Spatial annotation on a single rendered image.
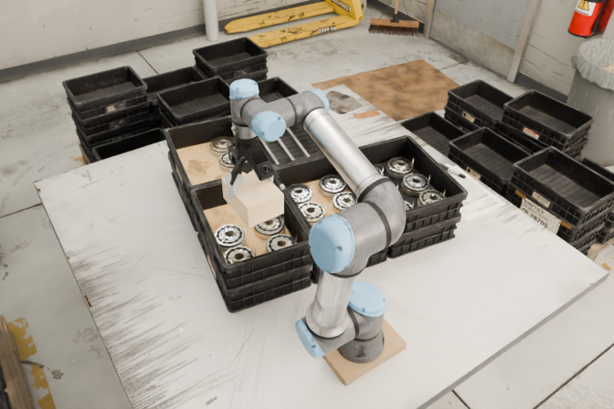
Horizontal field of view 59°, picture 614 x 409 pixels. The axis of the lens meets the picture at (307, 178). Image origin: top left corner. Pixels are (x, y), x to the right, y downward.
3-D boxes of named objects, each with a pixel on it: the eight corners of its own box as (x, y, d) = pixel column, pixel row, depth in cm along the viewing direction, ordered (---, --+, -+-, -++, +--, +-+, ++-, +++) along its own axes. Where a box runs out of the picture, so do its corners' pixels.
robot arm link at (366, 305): (390, 327, 159) (396, 298, 150) (354, 349, 153) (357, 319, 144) (365, 298, 166) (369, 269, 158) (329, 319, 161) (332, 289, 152)
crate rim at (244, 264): (315, 246, 172) (316, 241, 171) (225, 275, 162) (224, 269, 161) (269, 173, 200) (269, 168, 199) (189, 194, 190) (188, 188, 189)
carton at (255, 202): (283, 213, 163) (283, 194, 158) (248, 227, 158) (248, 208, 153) (257, 183, 173) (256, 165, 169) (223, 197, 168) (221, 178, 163)
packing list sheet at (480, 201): (509, 203, 223) (509, 202, 223) (470, 224, 212) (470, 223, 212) (450, 162, 244) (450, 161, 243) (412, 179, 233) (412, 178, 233)
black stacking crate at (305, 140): (339, 174, 216) (342, 152, 209) (269, 193, 206) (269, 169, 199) (299, 123, 244) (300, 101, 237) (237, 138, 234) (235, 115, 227)
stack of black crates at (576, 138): (573, 185, 322) (602, 120, 293) (536, 205, 307) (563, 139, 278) (515, 150, 349) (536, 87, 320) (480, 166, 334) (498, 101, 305)
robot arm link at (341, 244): (355, 345, 155) (396, 226, 115) (311, 370, 148) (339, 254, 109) (332, 311, 161) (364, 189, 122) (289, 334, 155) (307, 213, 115)
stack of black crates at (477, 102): (514, 152, 347) (530, 106, 325) (482, 167, 333) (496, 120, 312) (468, 122, 372) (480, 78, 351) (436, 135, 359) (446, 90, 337)
